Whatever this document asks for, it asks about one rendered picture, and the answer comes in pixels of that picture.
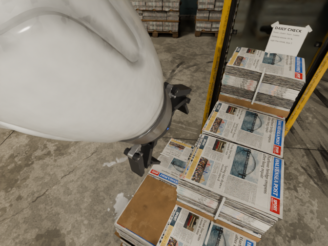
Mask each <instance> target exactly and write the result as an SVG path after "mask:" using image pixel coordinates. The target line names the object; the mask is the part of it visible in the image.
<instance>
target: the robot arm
mask: <svg viewBox="0 0 328 246"><path fill-rule="evenodd" d="M191 90H192V89H191V88H189V87H187V86H185V85H183V84H169V83H167V82H164V77H163V72H162V68H161V64H160V60H159V57H158V55H157V52H156V50H155V47H154V45H153V42H152V40H151V38H150V36H149V34H148V32H147V30H146V28H145V26H144V24H143V22H142V21H141V19H140V17H139V15H138V13H137V12H136V10H135V8H134V7H133V5H132V3H131V2H130V0H0V128H5V129H11V130H15V131H18V132H21V133H25V134H29V135H33V136H38V137H43V138H48V139H54V140H61V141H72V142H75V141H84V142H97V143H112V142H125V143H129V144H133V147H132V146H131V147H130V148H126V149H125V150H124V154H125V155H126V156H127V157H128V160H129V163H130V167H131V171H133V172H134V173H136V174H137V175H139V176H140V177H142V176H143V175H144V169H145V168H146V169H148V168H149V167H151V165H152V164H160V163H161V161H159V160H157V159H156V158H154V157H152V152H153V148H154V147H155V146H156V145H157V141H158V139H160V138H161V137H163V136H164V135H165V134H166V133H167V131H168V130H169V128H170V126H171V122H172V116H173V115H174V112H175V110H177V109H178V110H180V111H182V112H183V113H185V114H187V115H188V113H189V110H188V107H187V104H189V103H190V101H191V99H190V98H188V97H186V96H187V94H190V93H191ZM186 103H187V104H186Z"/></svg>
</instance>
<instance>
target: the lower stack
mask: <svg viewBox="0 0 328 246"><path fill-rule="evenodd" d="M193 147H194V146H193V145H190V144H187V143H184V142H181V141H179V140H176V139H173V138H171V139H170V141H169V142H168V144H167V145H166V147H165V148H164V150H163V151H162V153H160V156H159V157H158V159H157V160H159V161H161V163H160V164H154V165H153V166H152V168H151V169H150V171H149V173H148V175H149V176H151V177H153V178H155V179H157V180H160V181H162V182H164V183H166V184H168V185H171V186H173V187H175V188H177V185H178V180H179V177H180V174H181V172H182V170H183V168H184V166H185V164H186V162H187V160H188V158H189V156H190V153H191V151H192V149H193ZM132 197H133V195H132ZM130 201H131V200H130ZM130 201H129V202H130ZM129 202H128V204H129ZM128 204H127V205H128ZM127 205H126V207H127ZM126 207H125V208H126ZM125 208H124V209H123V211H124V210H125ZM123 211H122V212H121V214H122V213H123ZM121 214H120V215H119V217H120V216H121ZM119 217H118V219H119ZM118 219H117V220H118ZM117 220H116V222H115V223H114V225H115V227H116V228H115V229H116V231H117V232H118V233H119V237H120V238H121V239H120V240H121V241H122V242H123V244H122V245H123V246H156V245H154V244H152V243H151V242H149V241H147V240H146V239H144V238H142V237H140V236H139V235H137V234H135V233H134V232H132V231H130V230H129V229H127V228H125V227H124V226H122V225H120V224H119V223H117ZM123 240H124V241H123Z"/></svg>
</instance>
